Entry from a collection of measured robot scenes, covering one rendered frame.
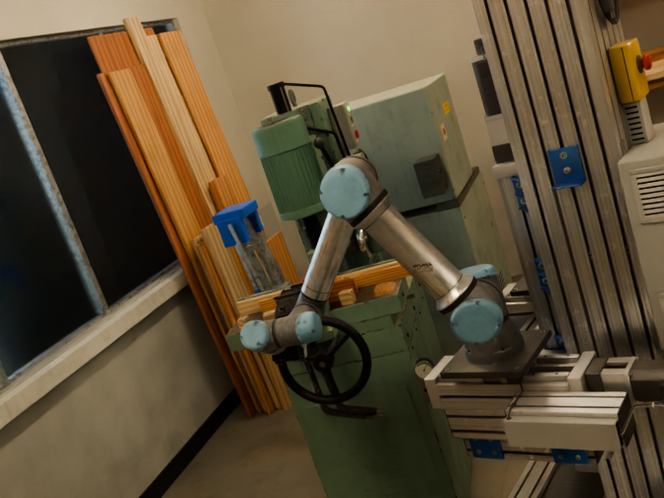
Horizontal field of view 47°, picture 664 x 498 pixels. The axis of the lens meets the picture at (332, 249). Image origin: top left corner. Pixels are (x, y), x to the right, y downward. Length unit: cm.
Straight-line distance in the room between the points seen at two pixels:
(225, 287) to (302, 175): 162
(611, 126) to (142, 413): 262
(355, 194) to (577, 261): 60
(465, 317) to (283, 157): 92
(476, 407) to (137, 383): 207
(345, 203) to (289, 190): 74
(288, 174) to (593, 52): 104
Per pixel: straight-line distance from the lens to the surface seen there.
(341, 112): 271
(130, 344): 374
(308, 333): 187
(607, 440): 181
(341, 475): 272
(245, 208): 335
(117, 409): 362
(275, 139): 240
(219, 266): 392
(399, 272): 252
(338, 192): 171
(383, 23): 476
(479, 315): 176
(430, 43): 471
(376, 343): 245
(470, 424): 209
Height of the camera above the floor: 165
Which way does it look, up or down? 14 degrees down
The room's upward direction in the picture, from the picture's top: 19 degrees counter-clockwise
